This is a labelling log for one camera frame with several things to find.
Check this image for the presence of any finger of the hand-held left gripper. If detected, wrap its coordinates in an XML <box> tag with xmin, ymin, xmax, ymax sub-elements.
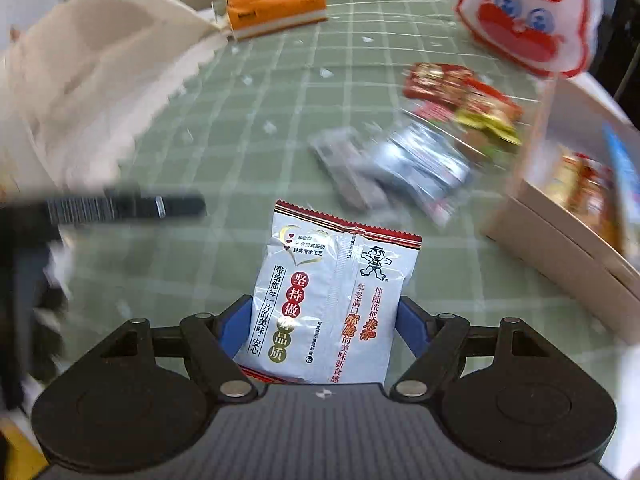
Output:
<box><xmin>45</xmin><ymin>194</ymin><xmax>207</xmax><ymax>224</ymax></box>

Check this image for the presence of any pink cardboard box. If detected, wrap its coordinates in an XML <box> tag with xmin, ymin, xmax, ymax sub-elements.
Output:
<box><xmin>481</xmin><ymin>72</ymin><xmax>640</xmax><ymax>313</ymax></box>

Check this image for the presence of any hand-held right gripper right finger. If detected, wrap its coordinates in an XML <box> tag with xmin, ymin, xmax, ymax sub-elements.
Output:
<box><xmin>391</xmin><ymin>296</ymin><xmax>546</xmax><ymax>402</ymax></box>

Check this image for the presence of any red meat snack packet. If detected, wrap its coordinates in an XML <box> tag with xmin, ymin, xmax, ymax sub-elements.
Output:
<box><xmin>550</xmin><ymin>152</ymin><xmax>617</xmax><ymax>233</ymax></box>

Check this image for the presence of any red white rabbit bag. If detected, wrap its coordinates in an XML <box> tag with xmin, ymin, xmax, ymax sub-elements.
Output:
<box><xmin>454</xmin><ymin>0</ymin><xmax>605</xmax><ymax>79</ymax></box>

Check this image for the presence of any green checked tablecloth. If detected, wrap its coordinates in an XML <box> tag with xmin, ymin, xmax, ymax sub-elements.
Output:
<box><xmin>47</xmin><ymin>0</ymin><xmax>631</xmax><ymax>361</ymax></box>

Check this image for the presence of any clear blue candy packet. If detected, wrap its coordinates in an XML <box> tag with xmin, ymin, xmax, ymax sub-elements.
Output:
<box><xmin>357</xmin><ymin>121</ymin><xmax>475</xmax><ymax>227</ymax></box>

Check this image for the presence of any blue snack packet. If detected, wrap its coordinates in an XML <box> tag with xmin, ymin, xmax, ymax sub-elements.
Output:
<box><xmin>601</xmin><ymin>124</ymin><xmax>640</xmax><ymax>261</ymax></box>

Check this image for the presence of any grey snack packet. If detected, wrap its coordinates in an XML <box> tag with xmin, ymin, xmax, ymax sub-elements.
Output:
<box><xmin>307</xmin><ymin>127</ymin><xmax>388</xmax><ymax>211</ymax></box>

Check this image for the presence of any white lace cover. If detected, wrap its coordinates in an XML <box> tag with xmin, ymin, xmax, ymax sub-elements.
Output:
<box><xmin>0</xmin><ymin>0</ymin><xmax>232</xmax><ymax>206</ymax></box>

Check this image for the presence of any white red-edged snack packet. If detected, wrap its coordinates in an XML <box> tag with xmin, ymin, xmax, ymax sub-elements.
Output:
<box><xmin>234</xmin><ymin>200</ymin><xmax>425</xmax><ymax>386</ymax></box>

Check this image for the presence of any orange tissue box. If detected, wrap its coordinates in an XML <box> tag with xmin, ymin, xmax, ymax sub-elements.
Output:
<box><xmin>214</xmin><ymin>0</ymin><xmax>328</xmax><ymax>42</ymax></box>

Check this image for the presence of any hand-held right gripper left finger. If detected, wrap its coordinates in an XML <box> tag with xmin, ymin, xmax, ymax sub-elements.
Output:
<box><xmin>102</xmin><ymin>296</ymin><xmax>256</xmax><ymax>402</ymax></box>

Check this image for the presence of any red yellow snack packet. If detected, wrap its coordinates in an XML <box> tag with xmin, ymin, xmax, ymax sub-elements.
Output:
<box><xmin>425</xmin><ymin>82</ymin><xmax>525</xmax><ymax>153</ymax></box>

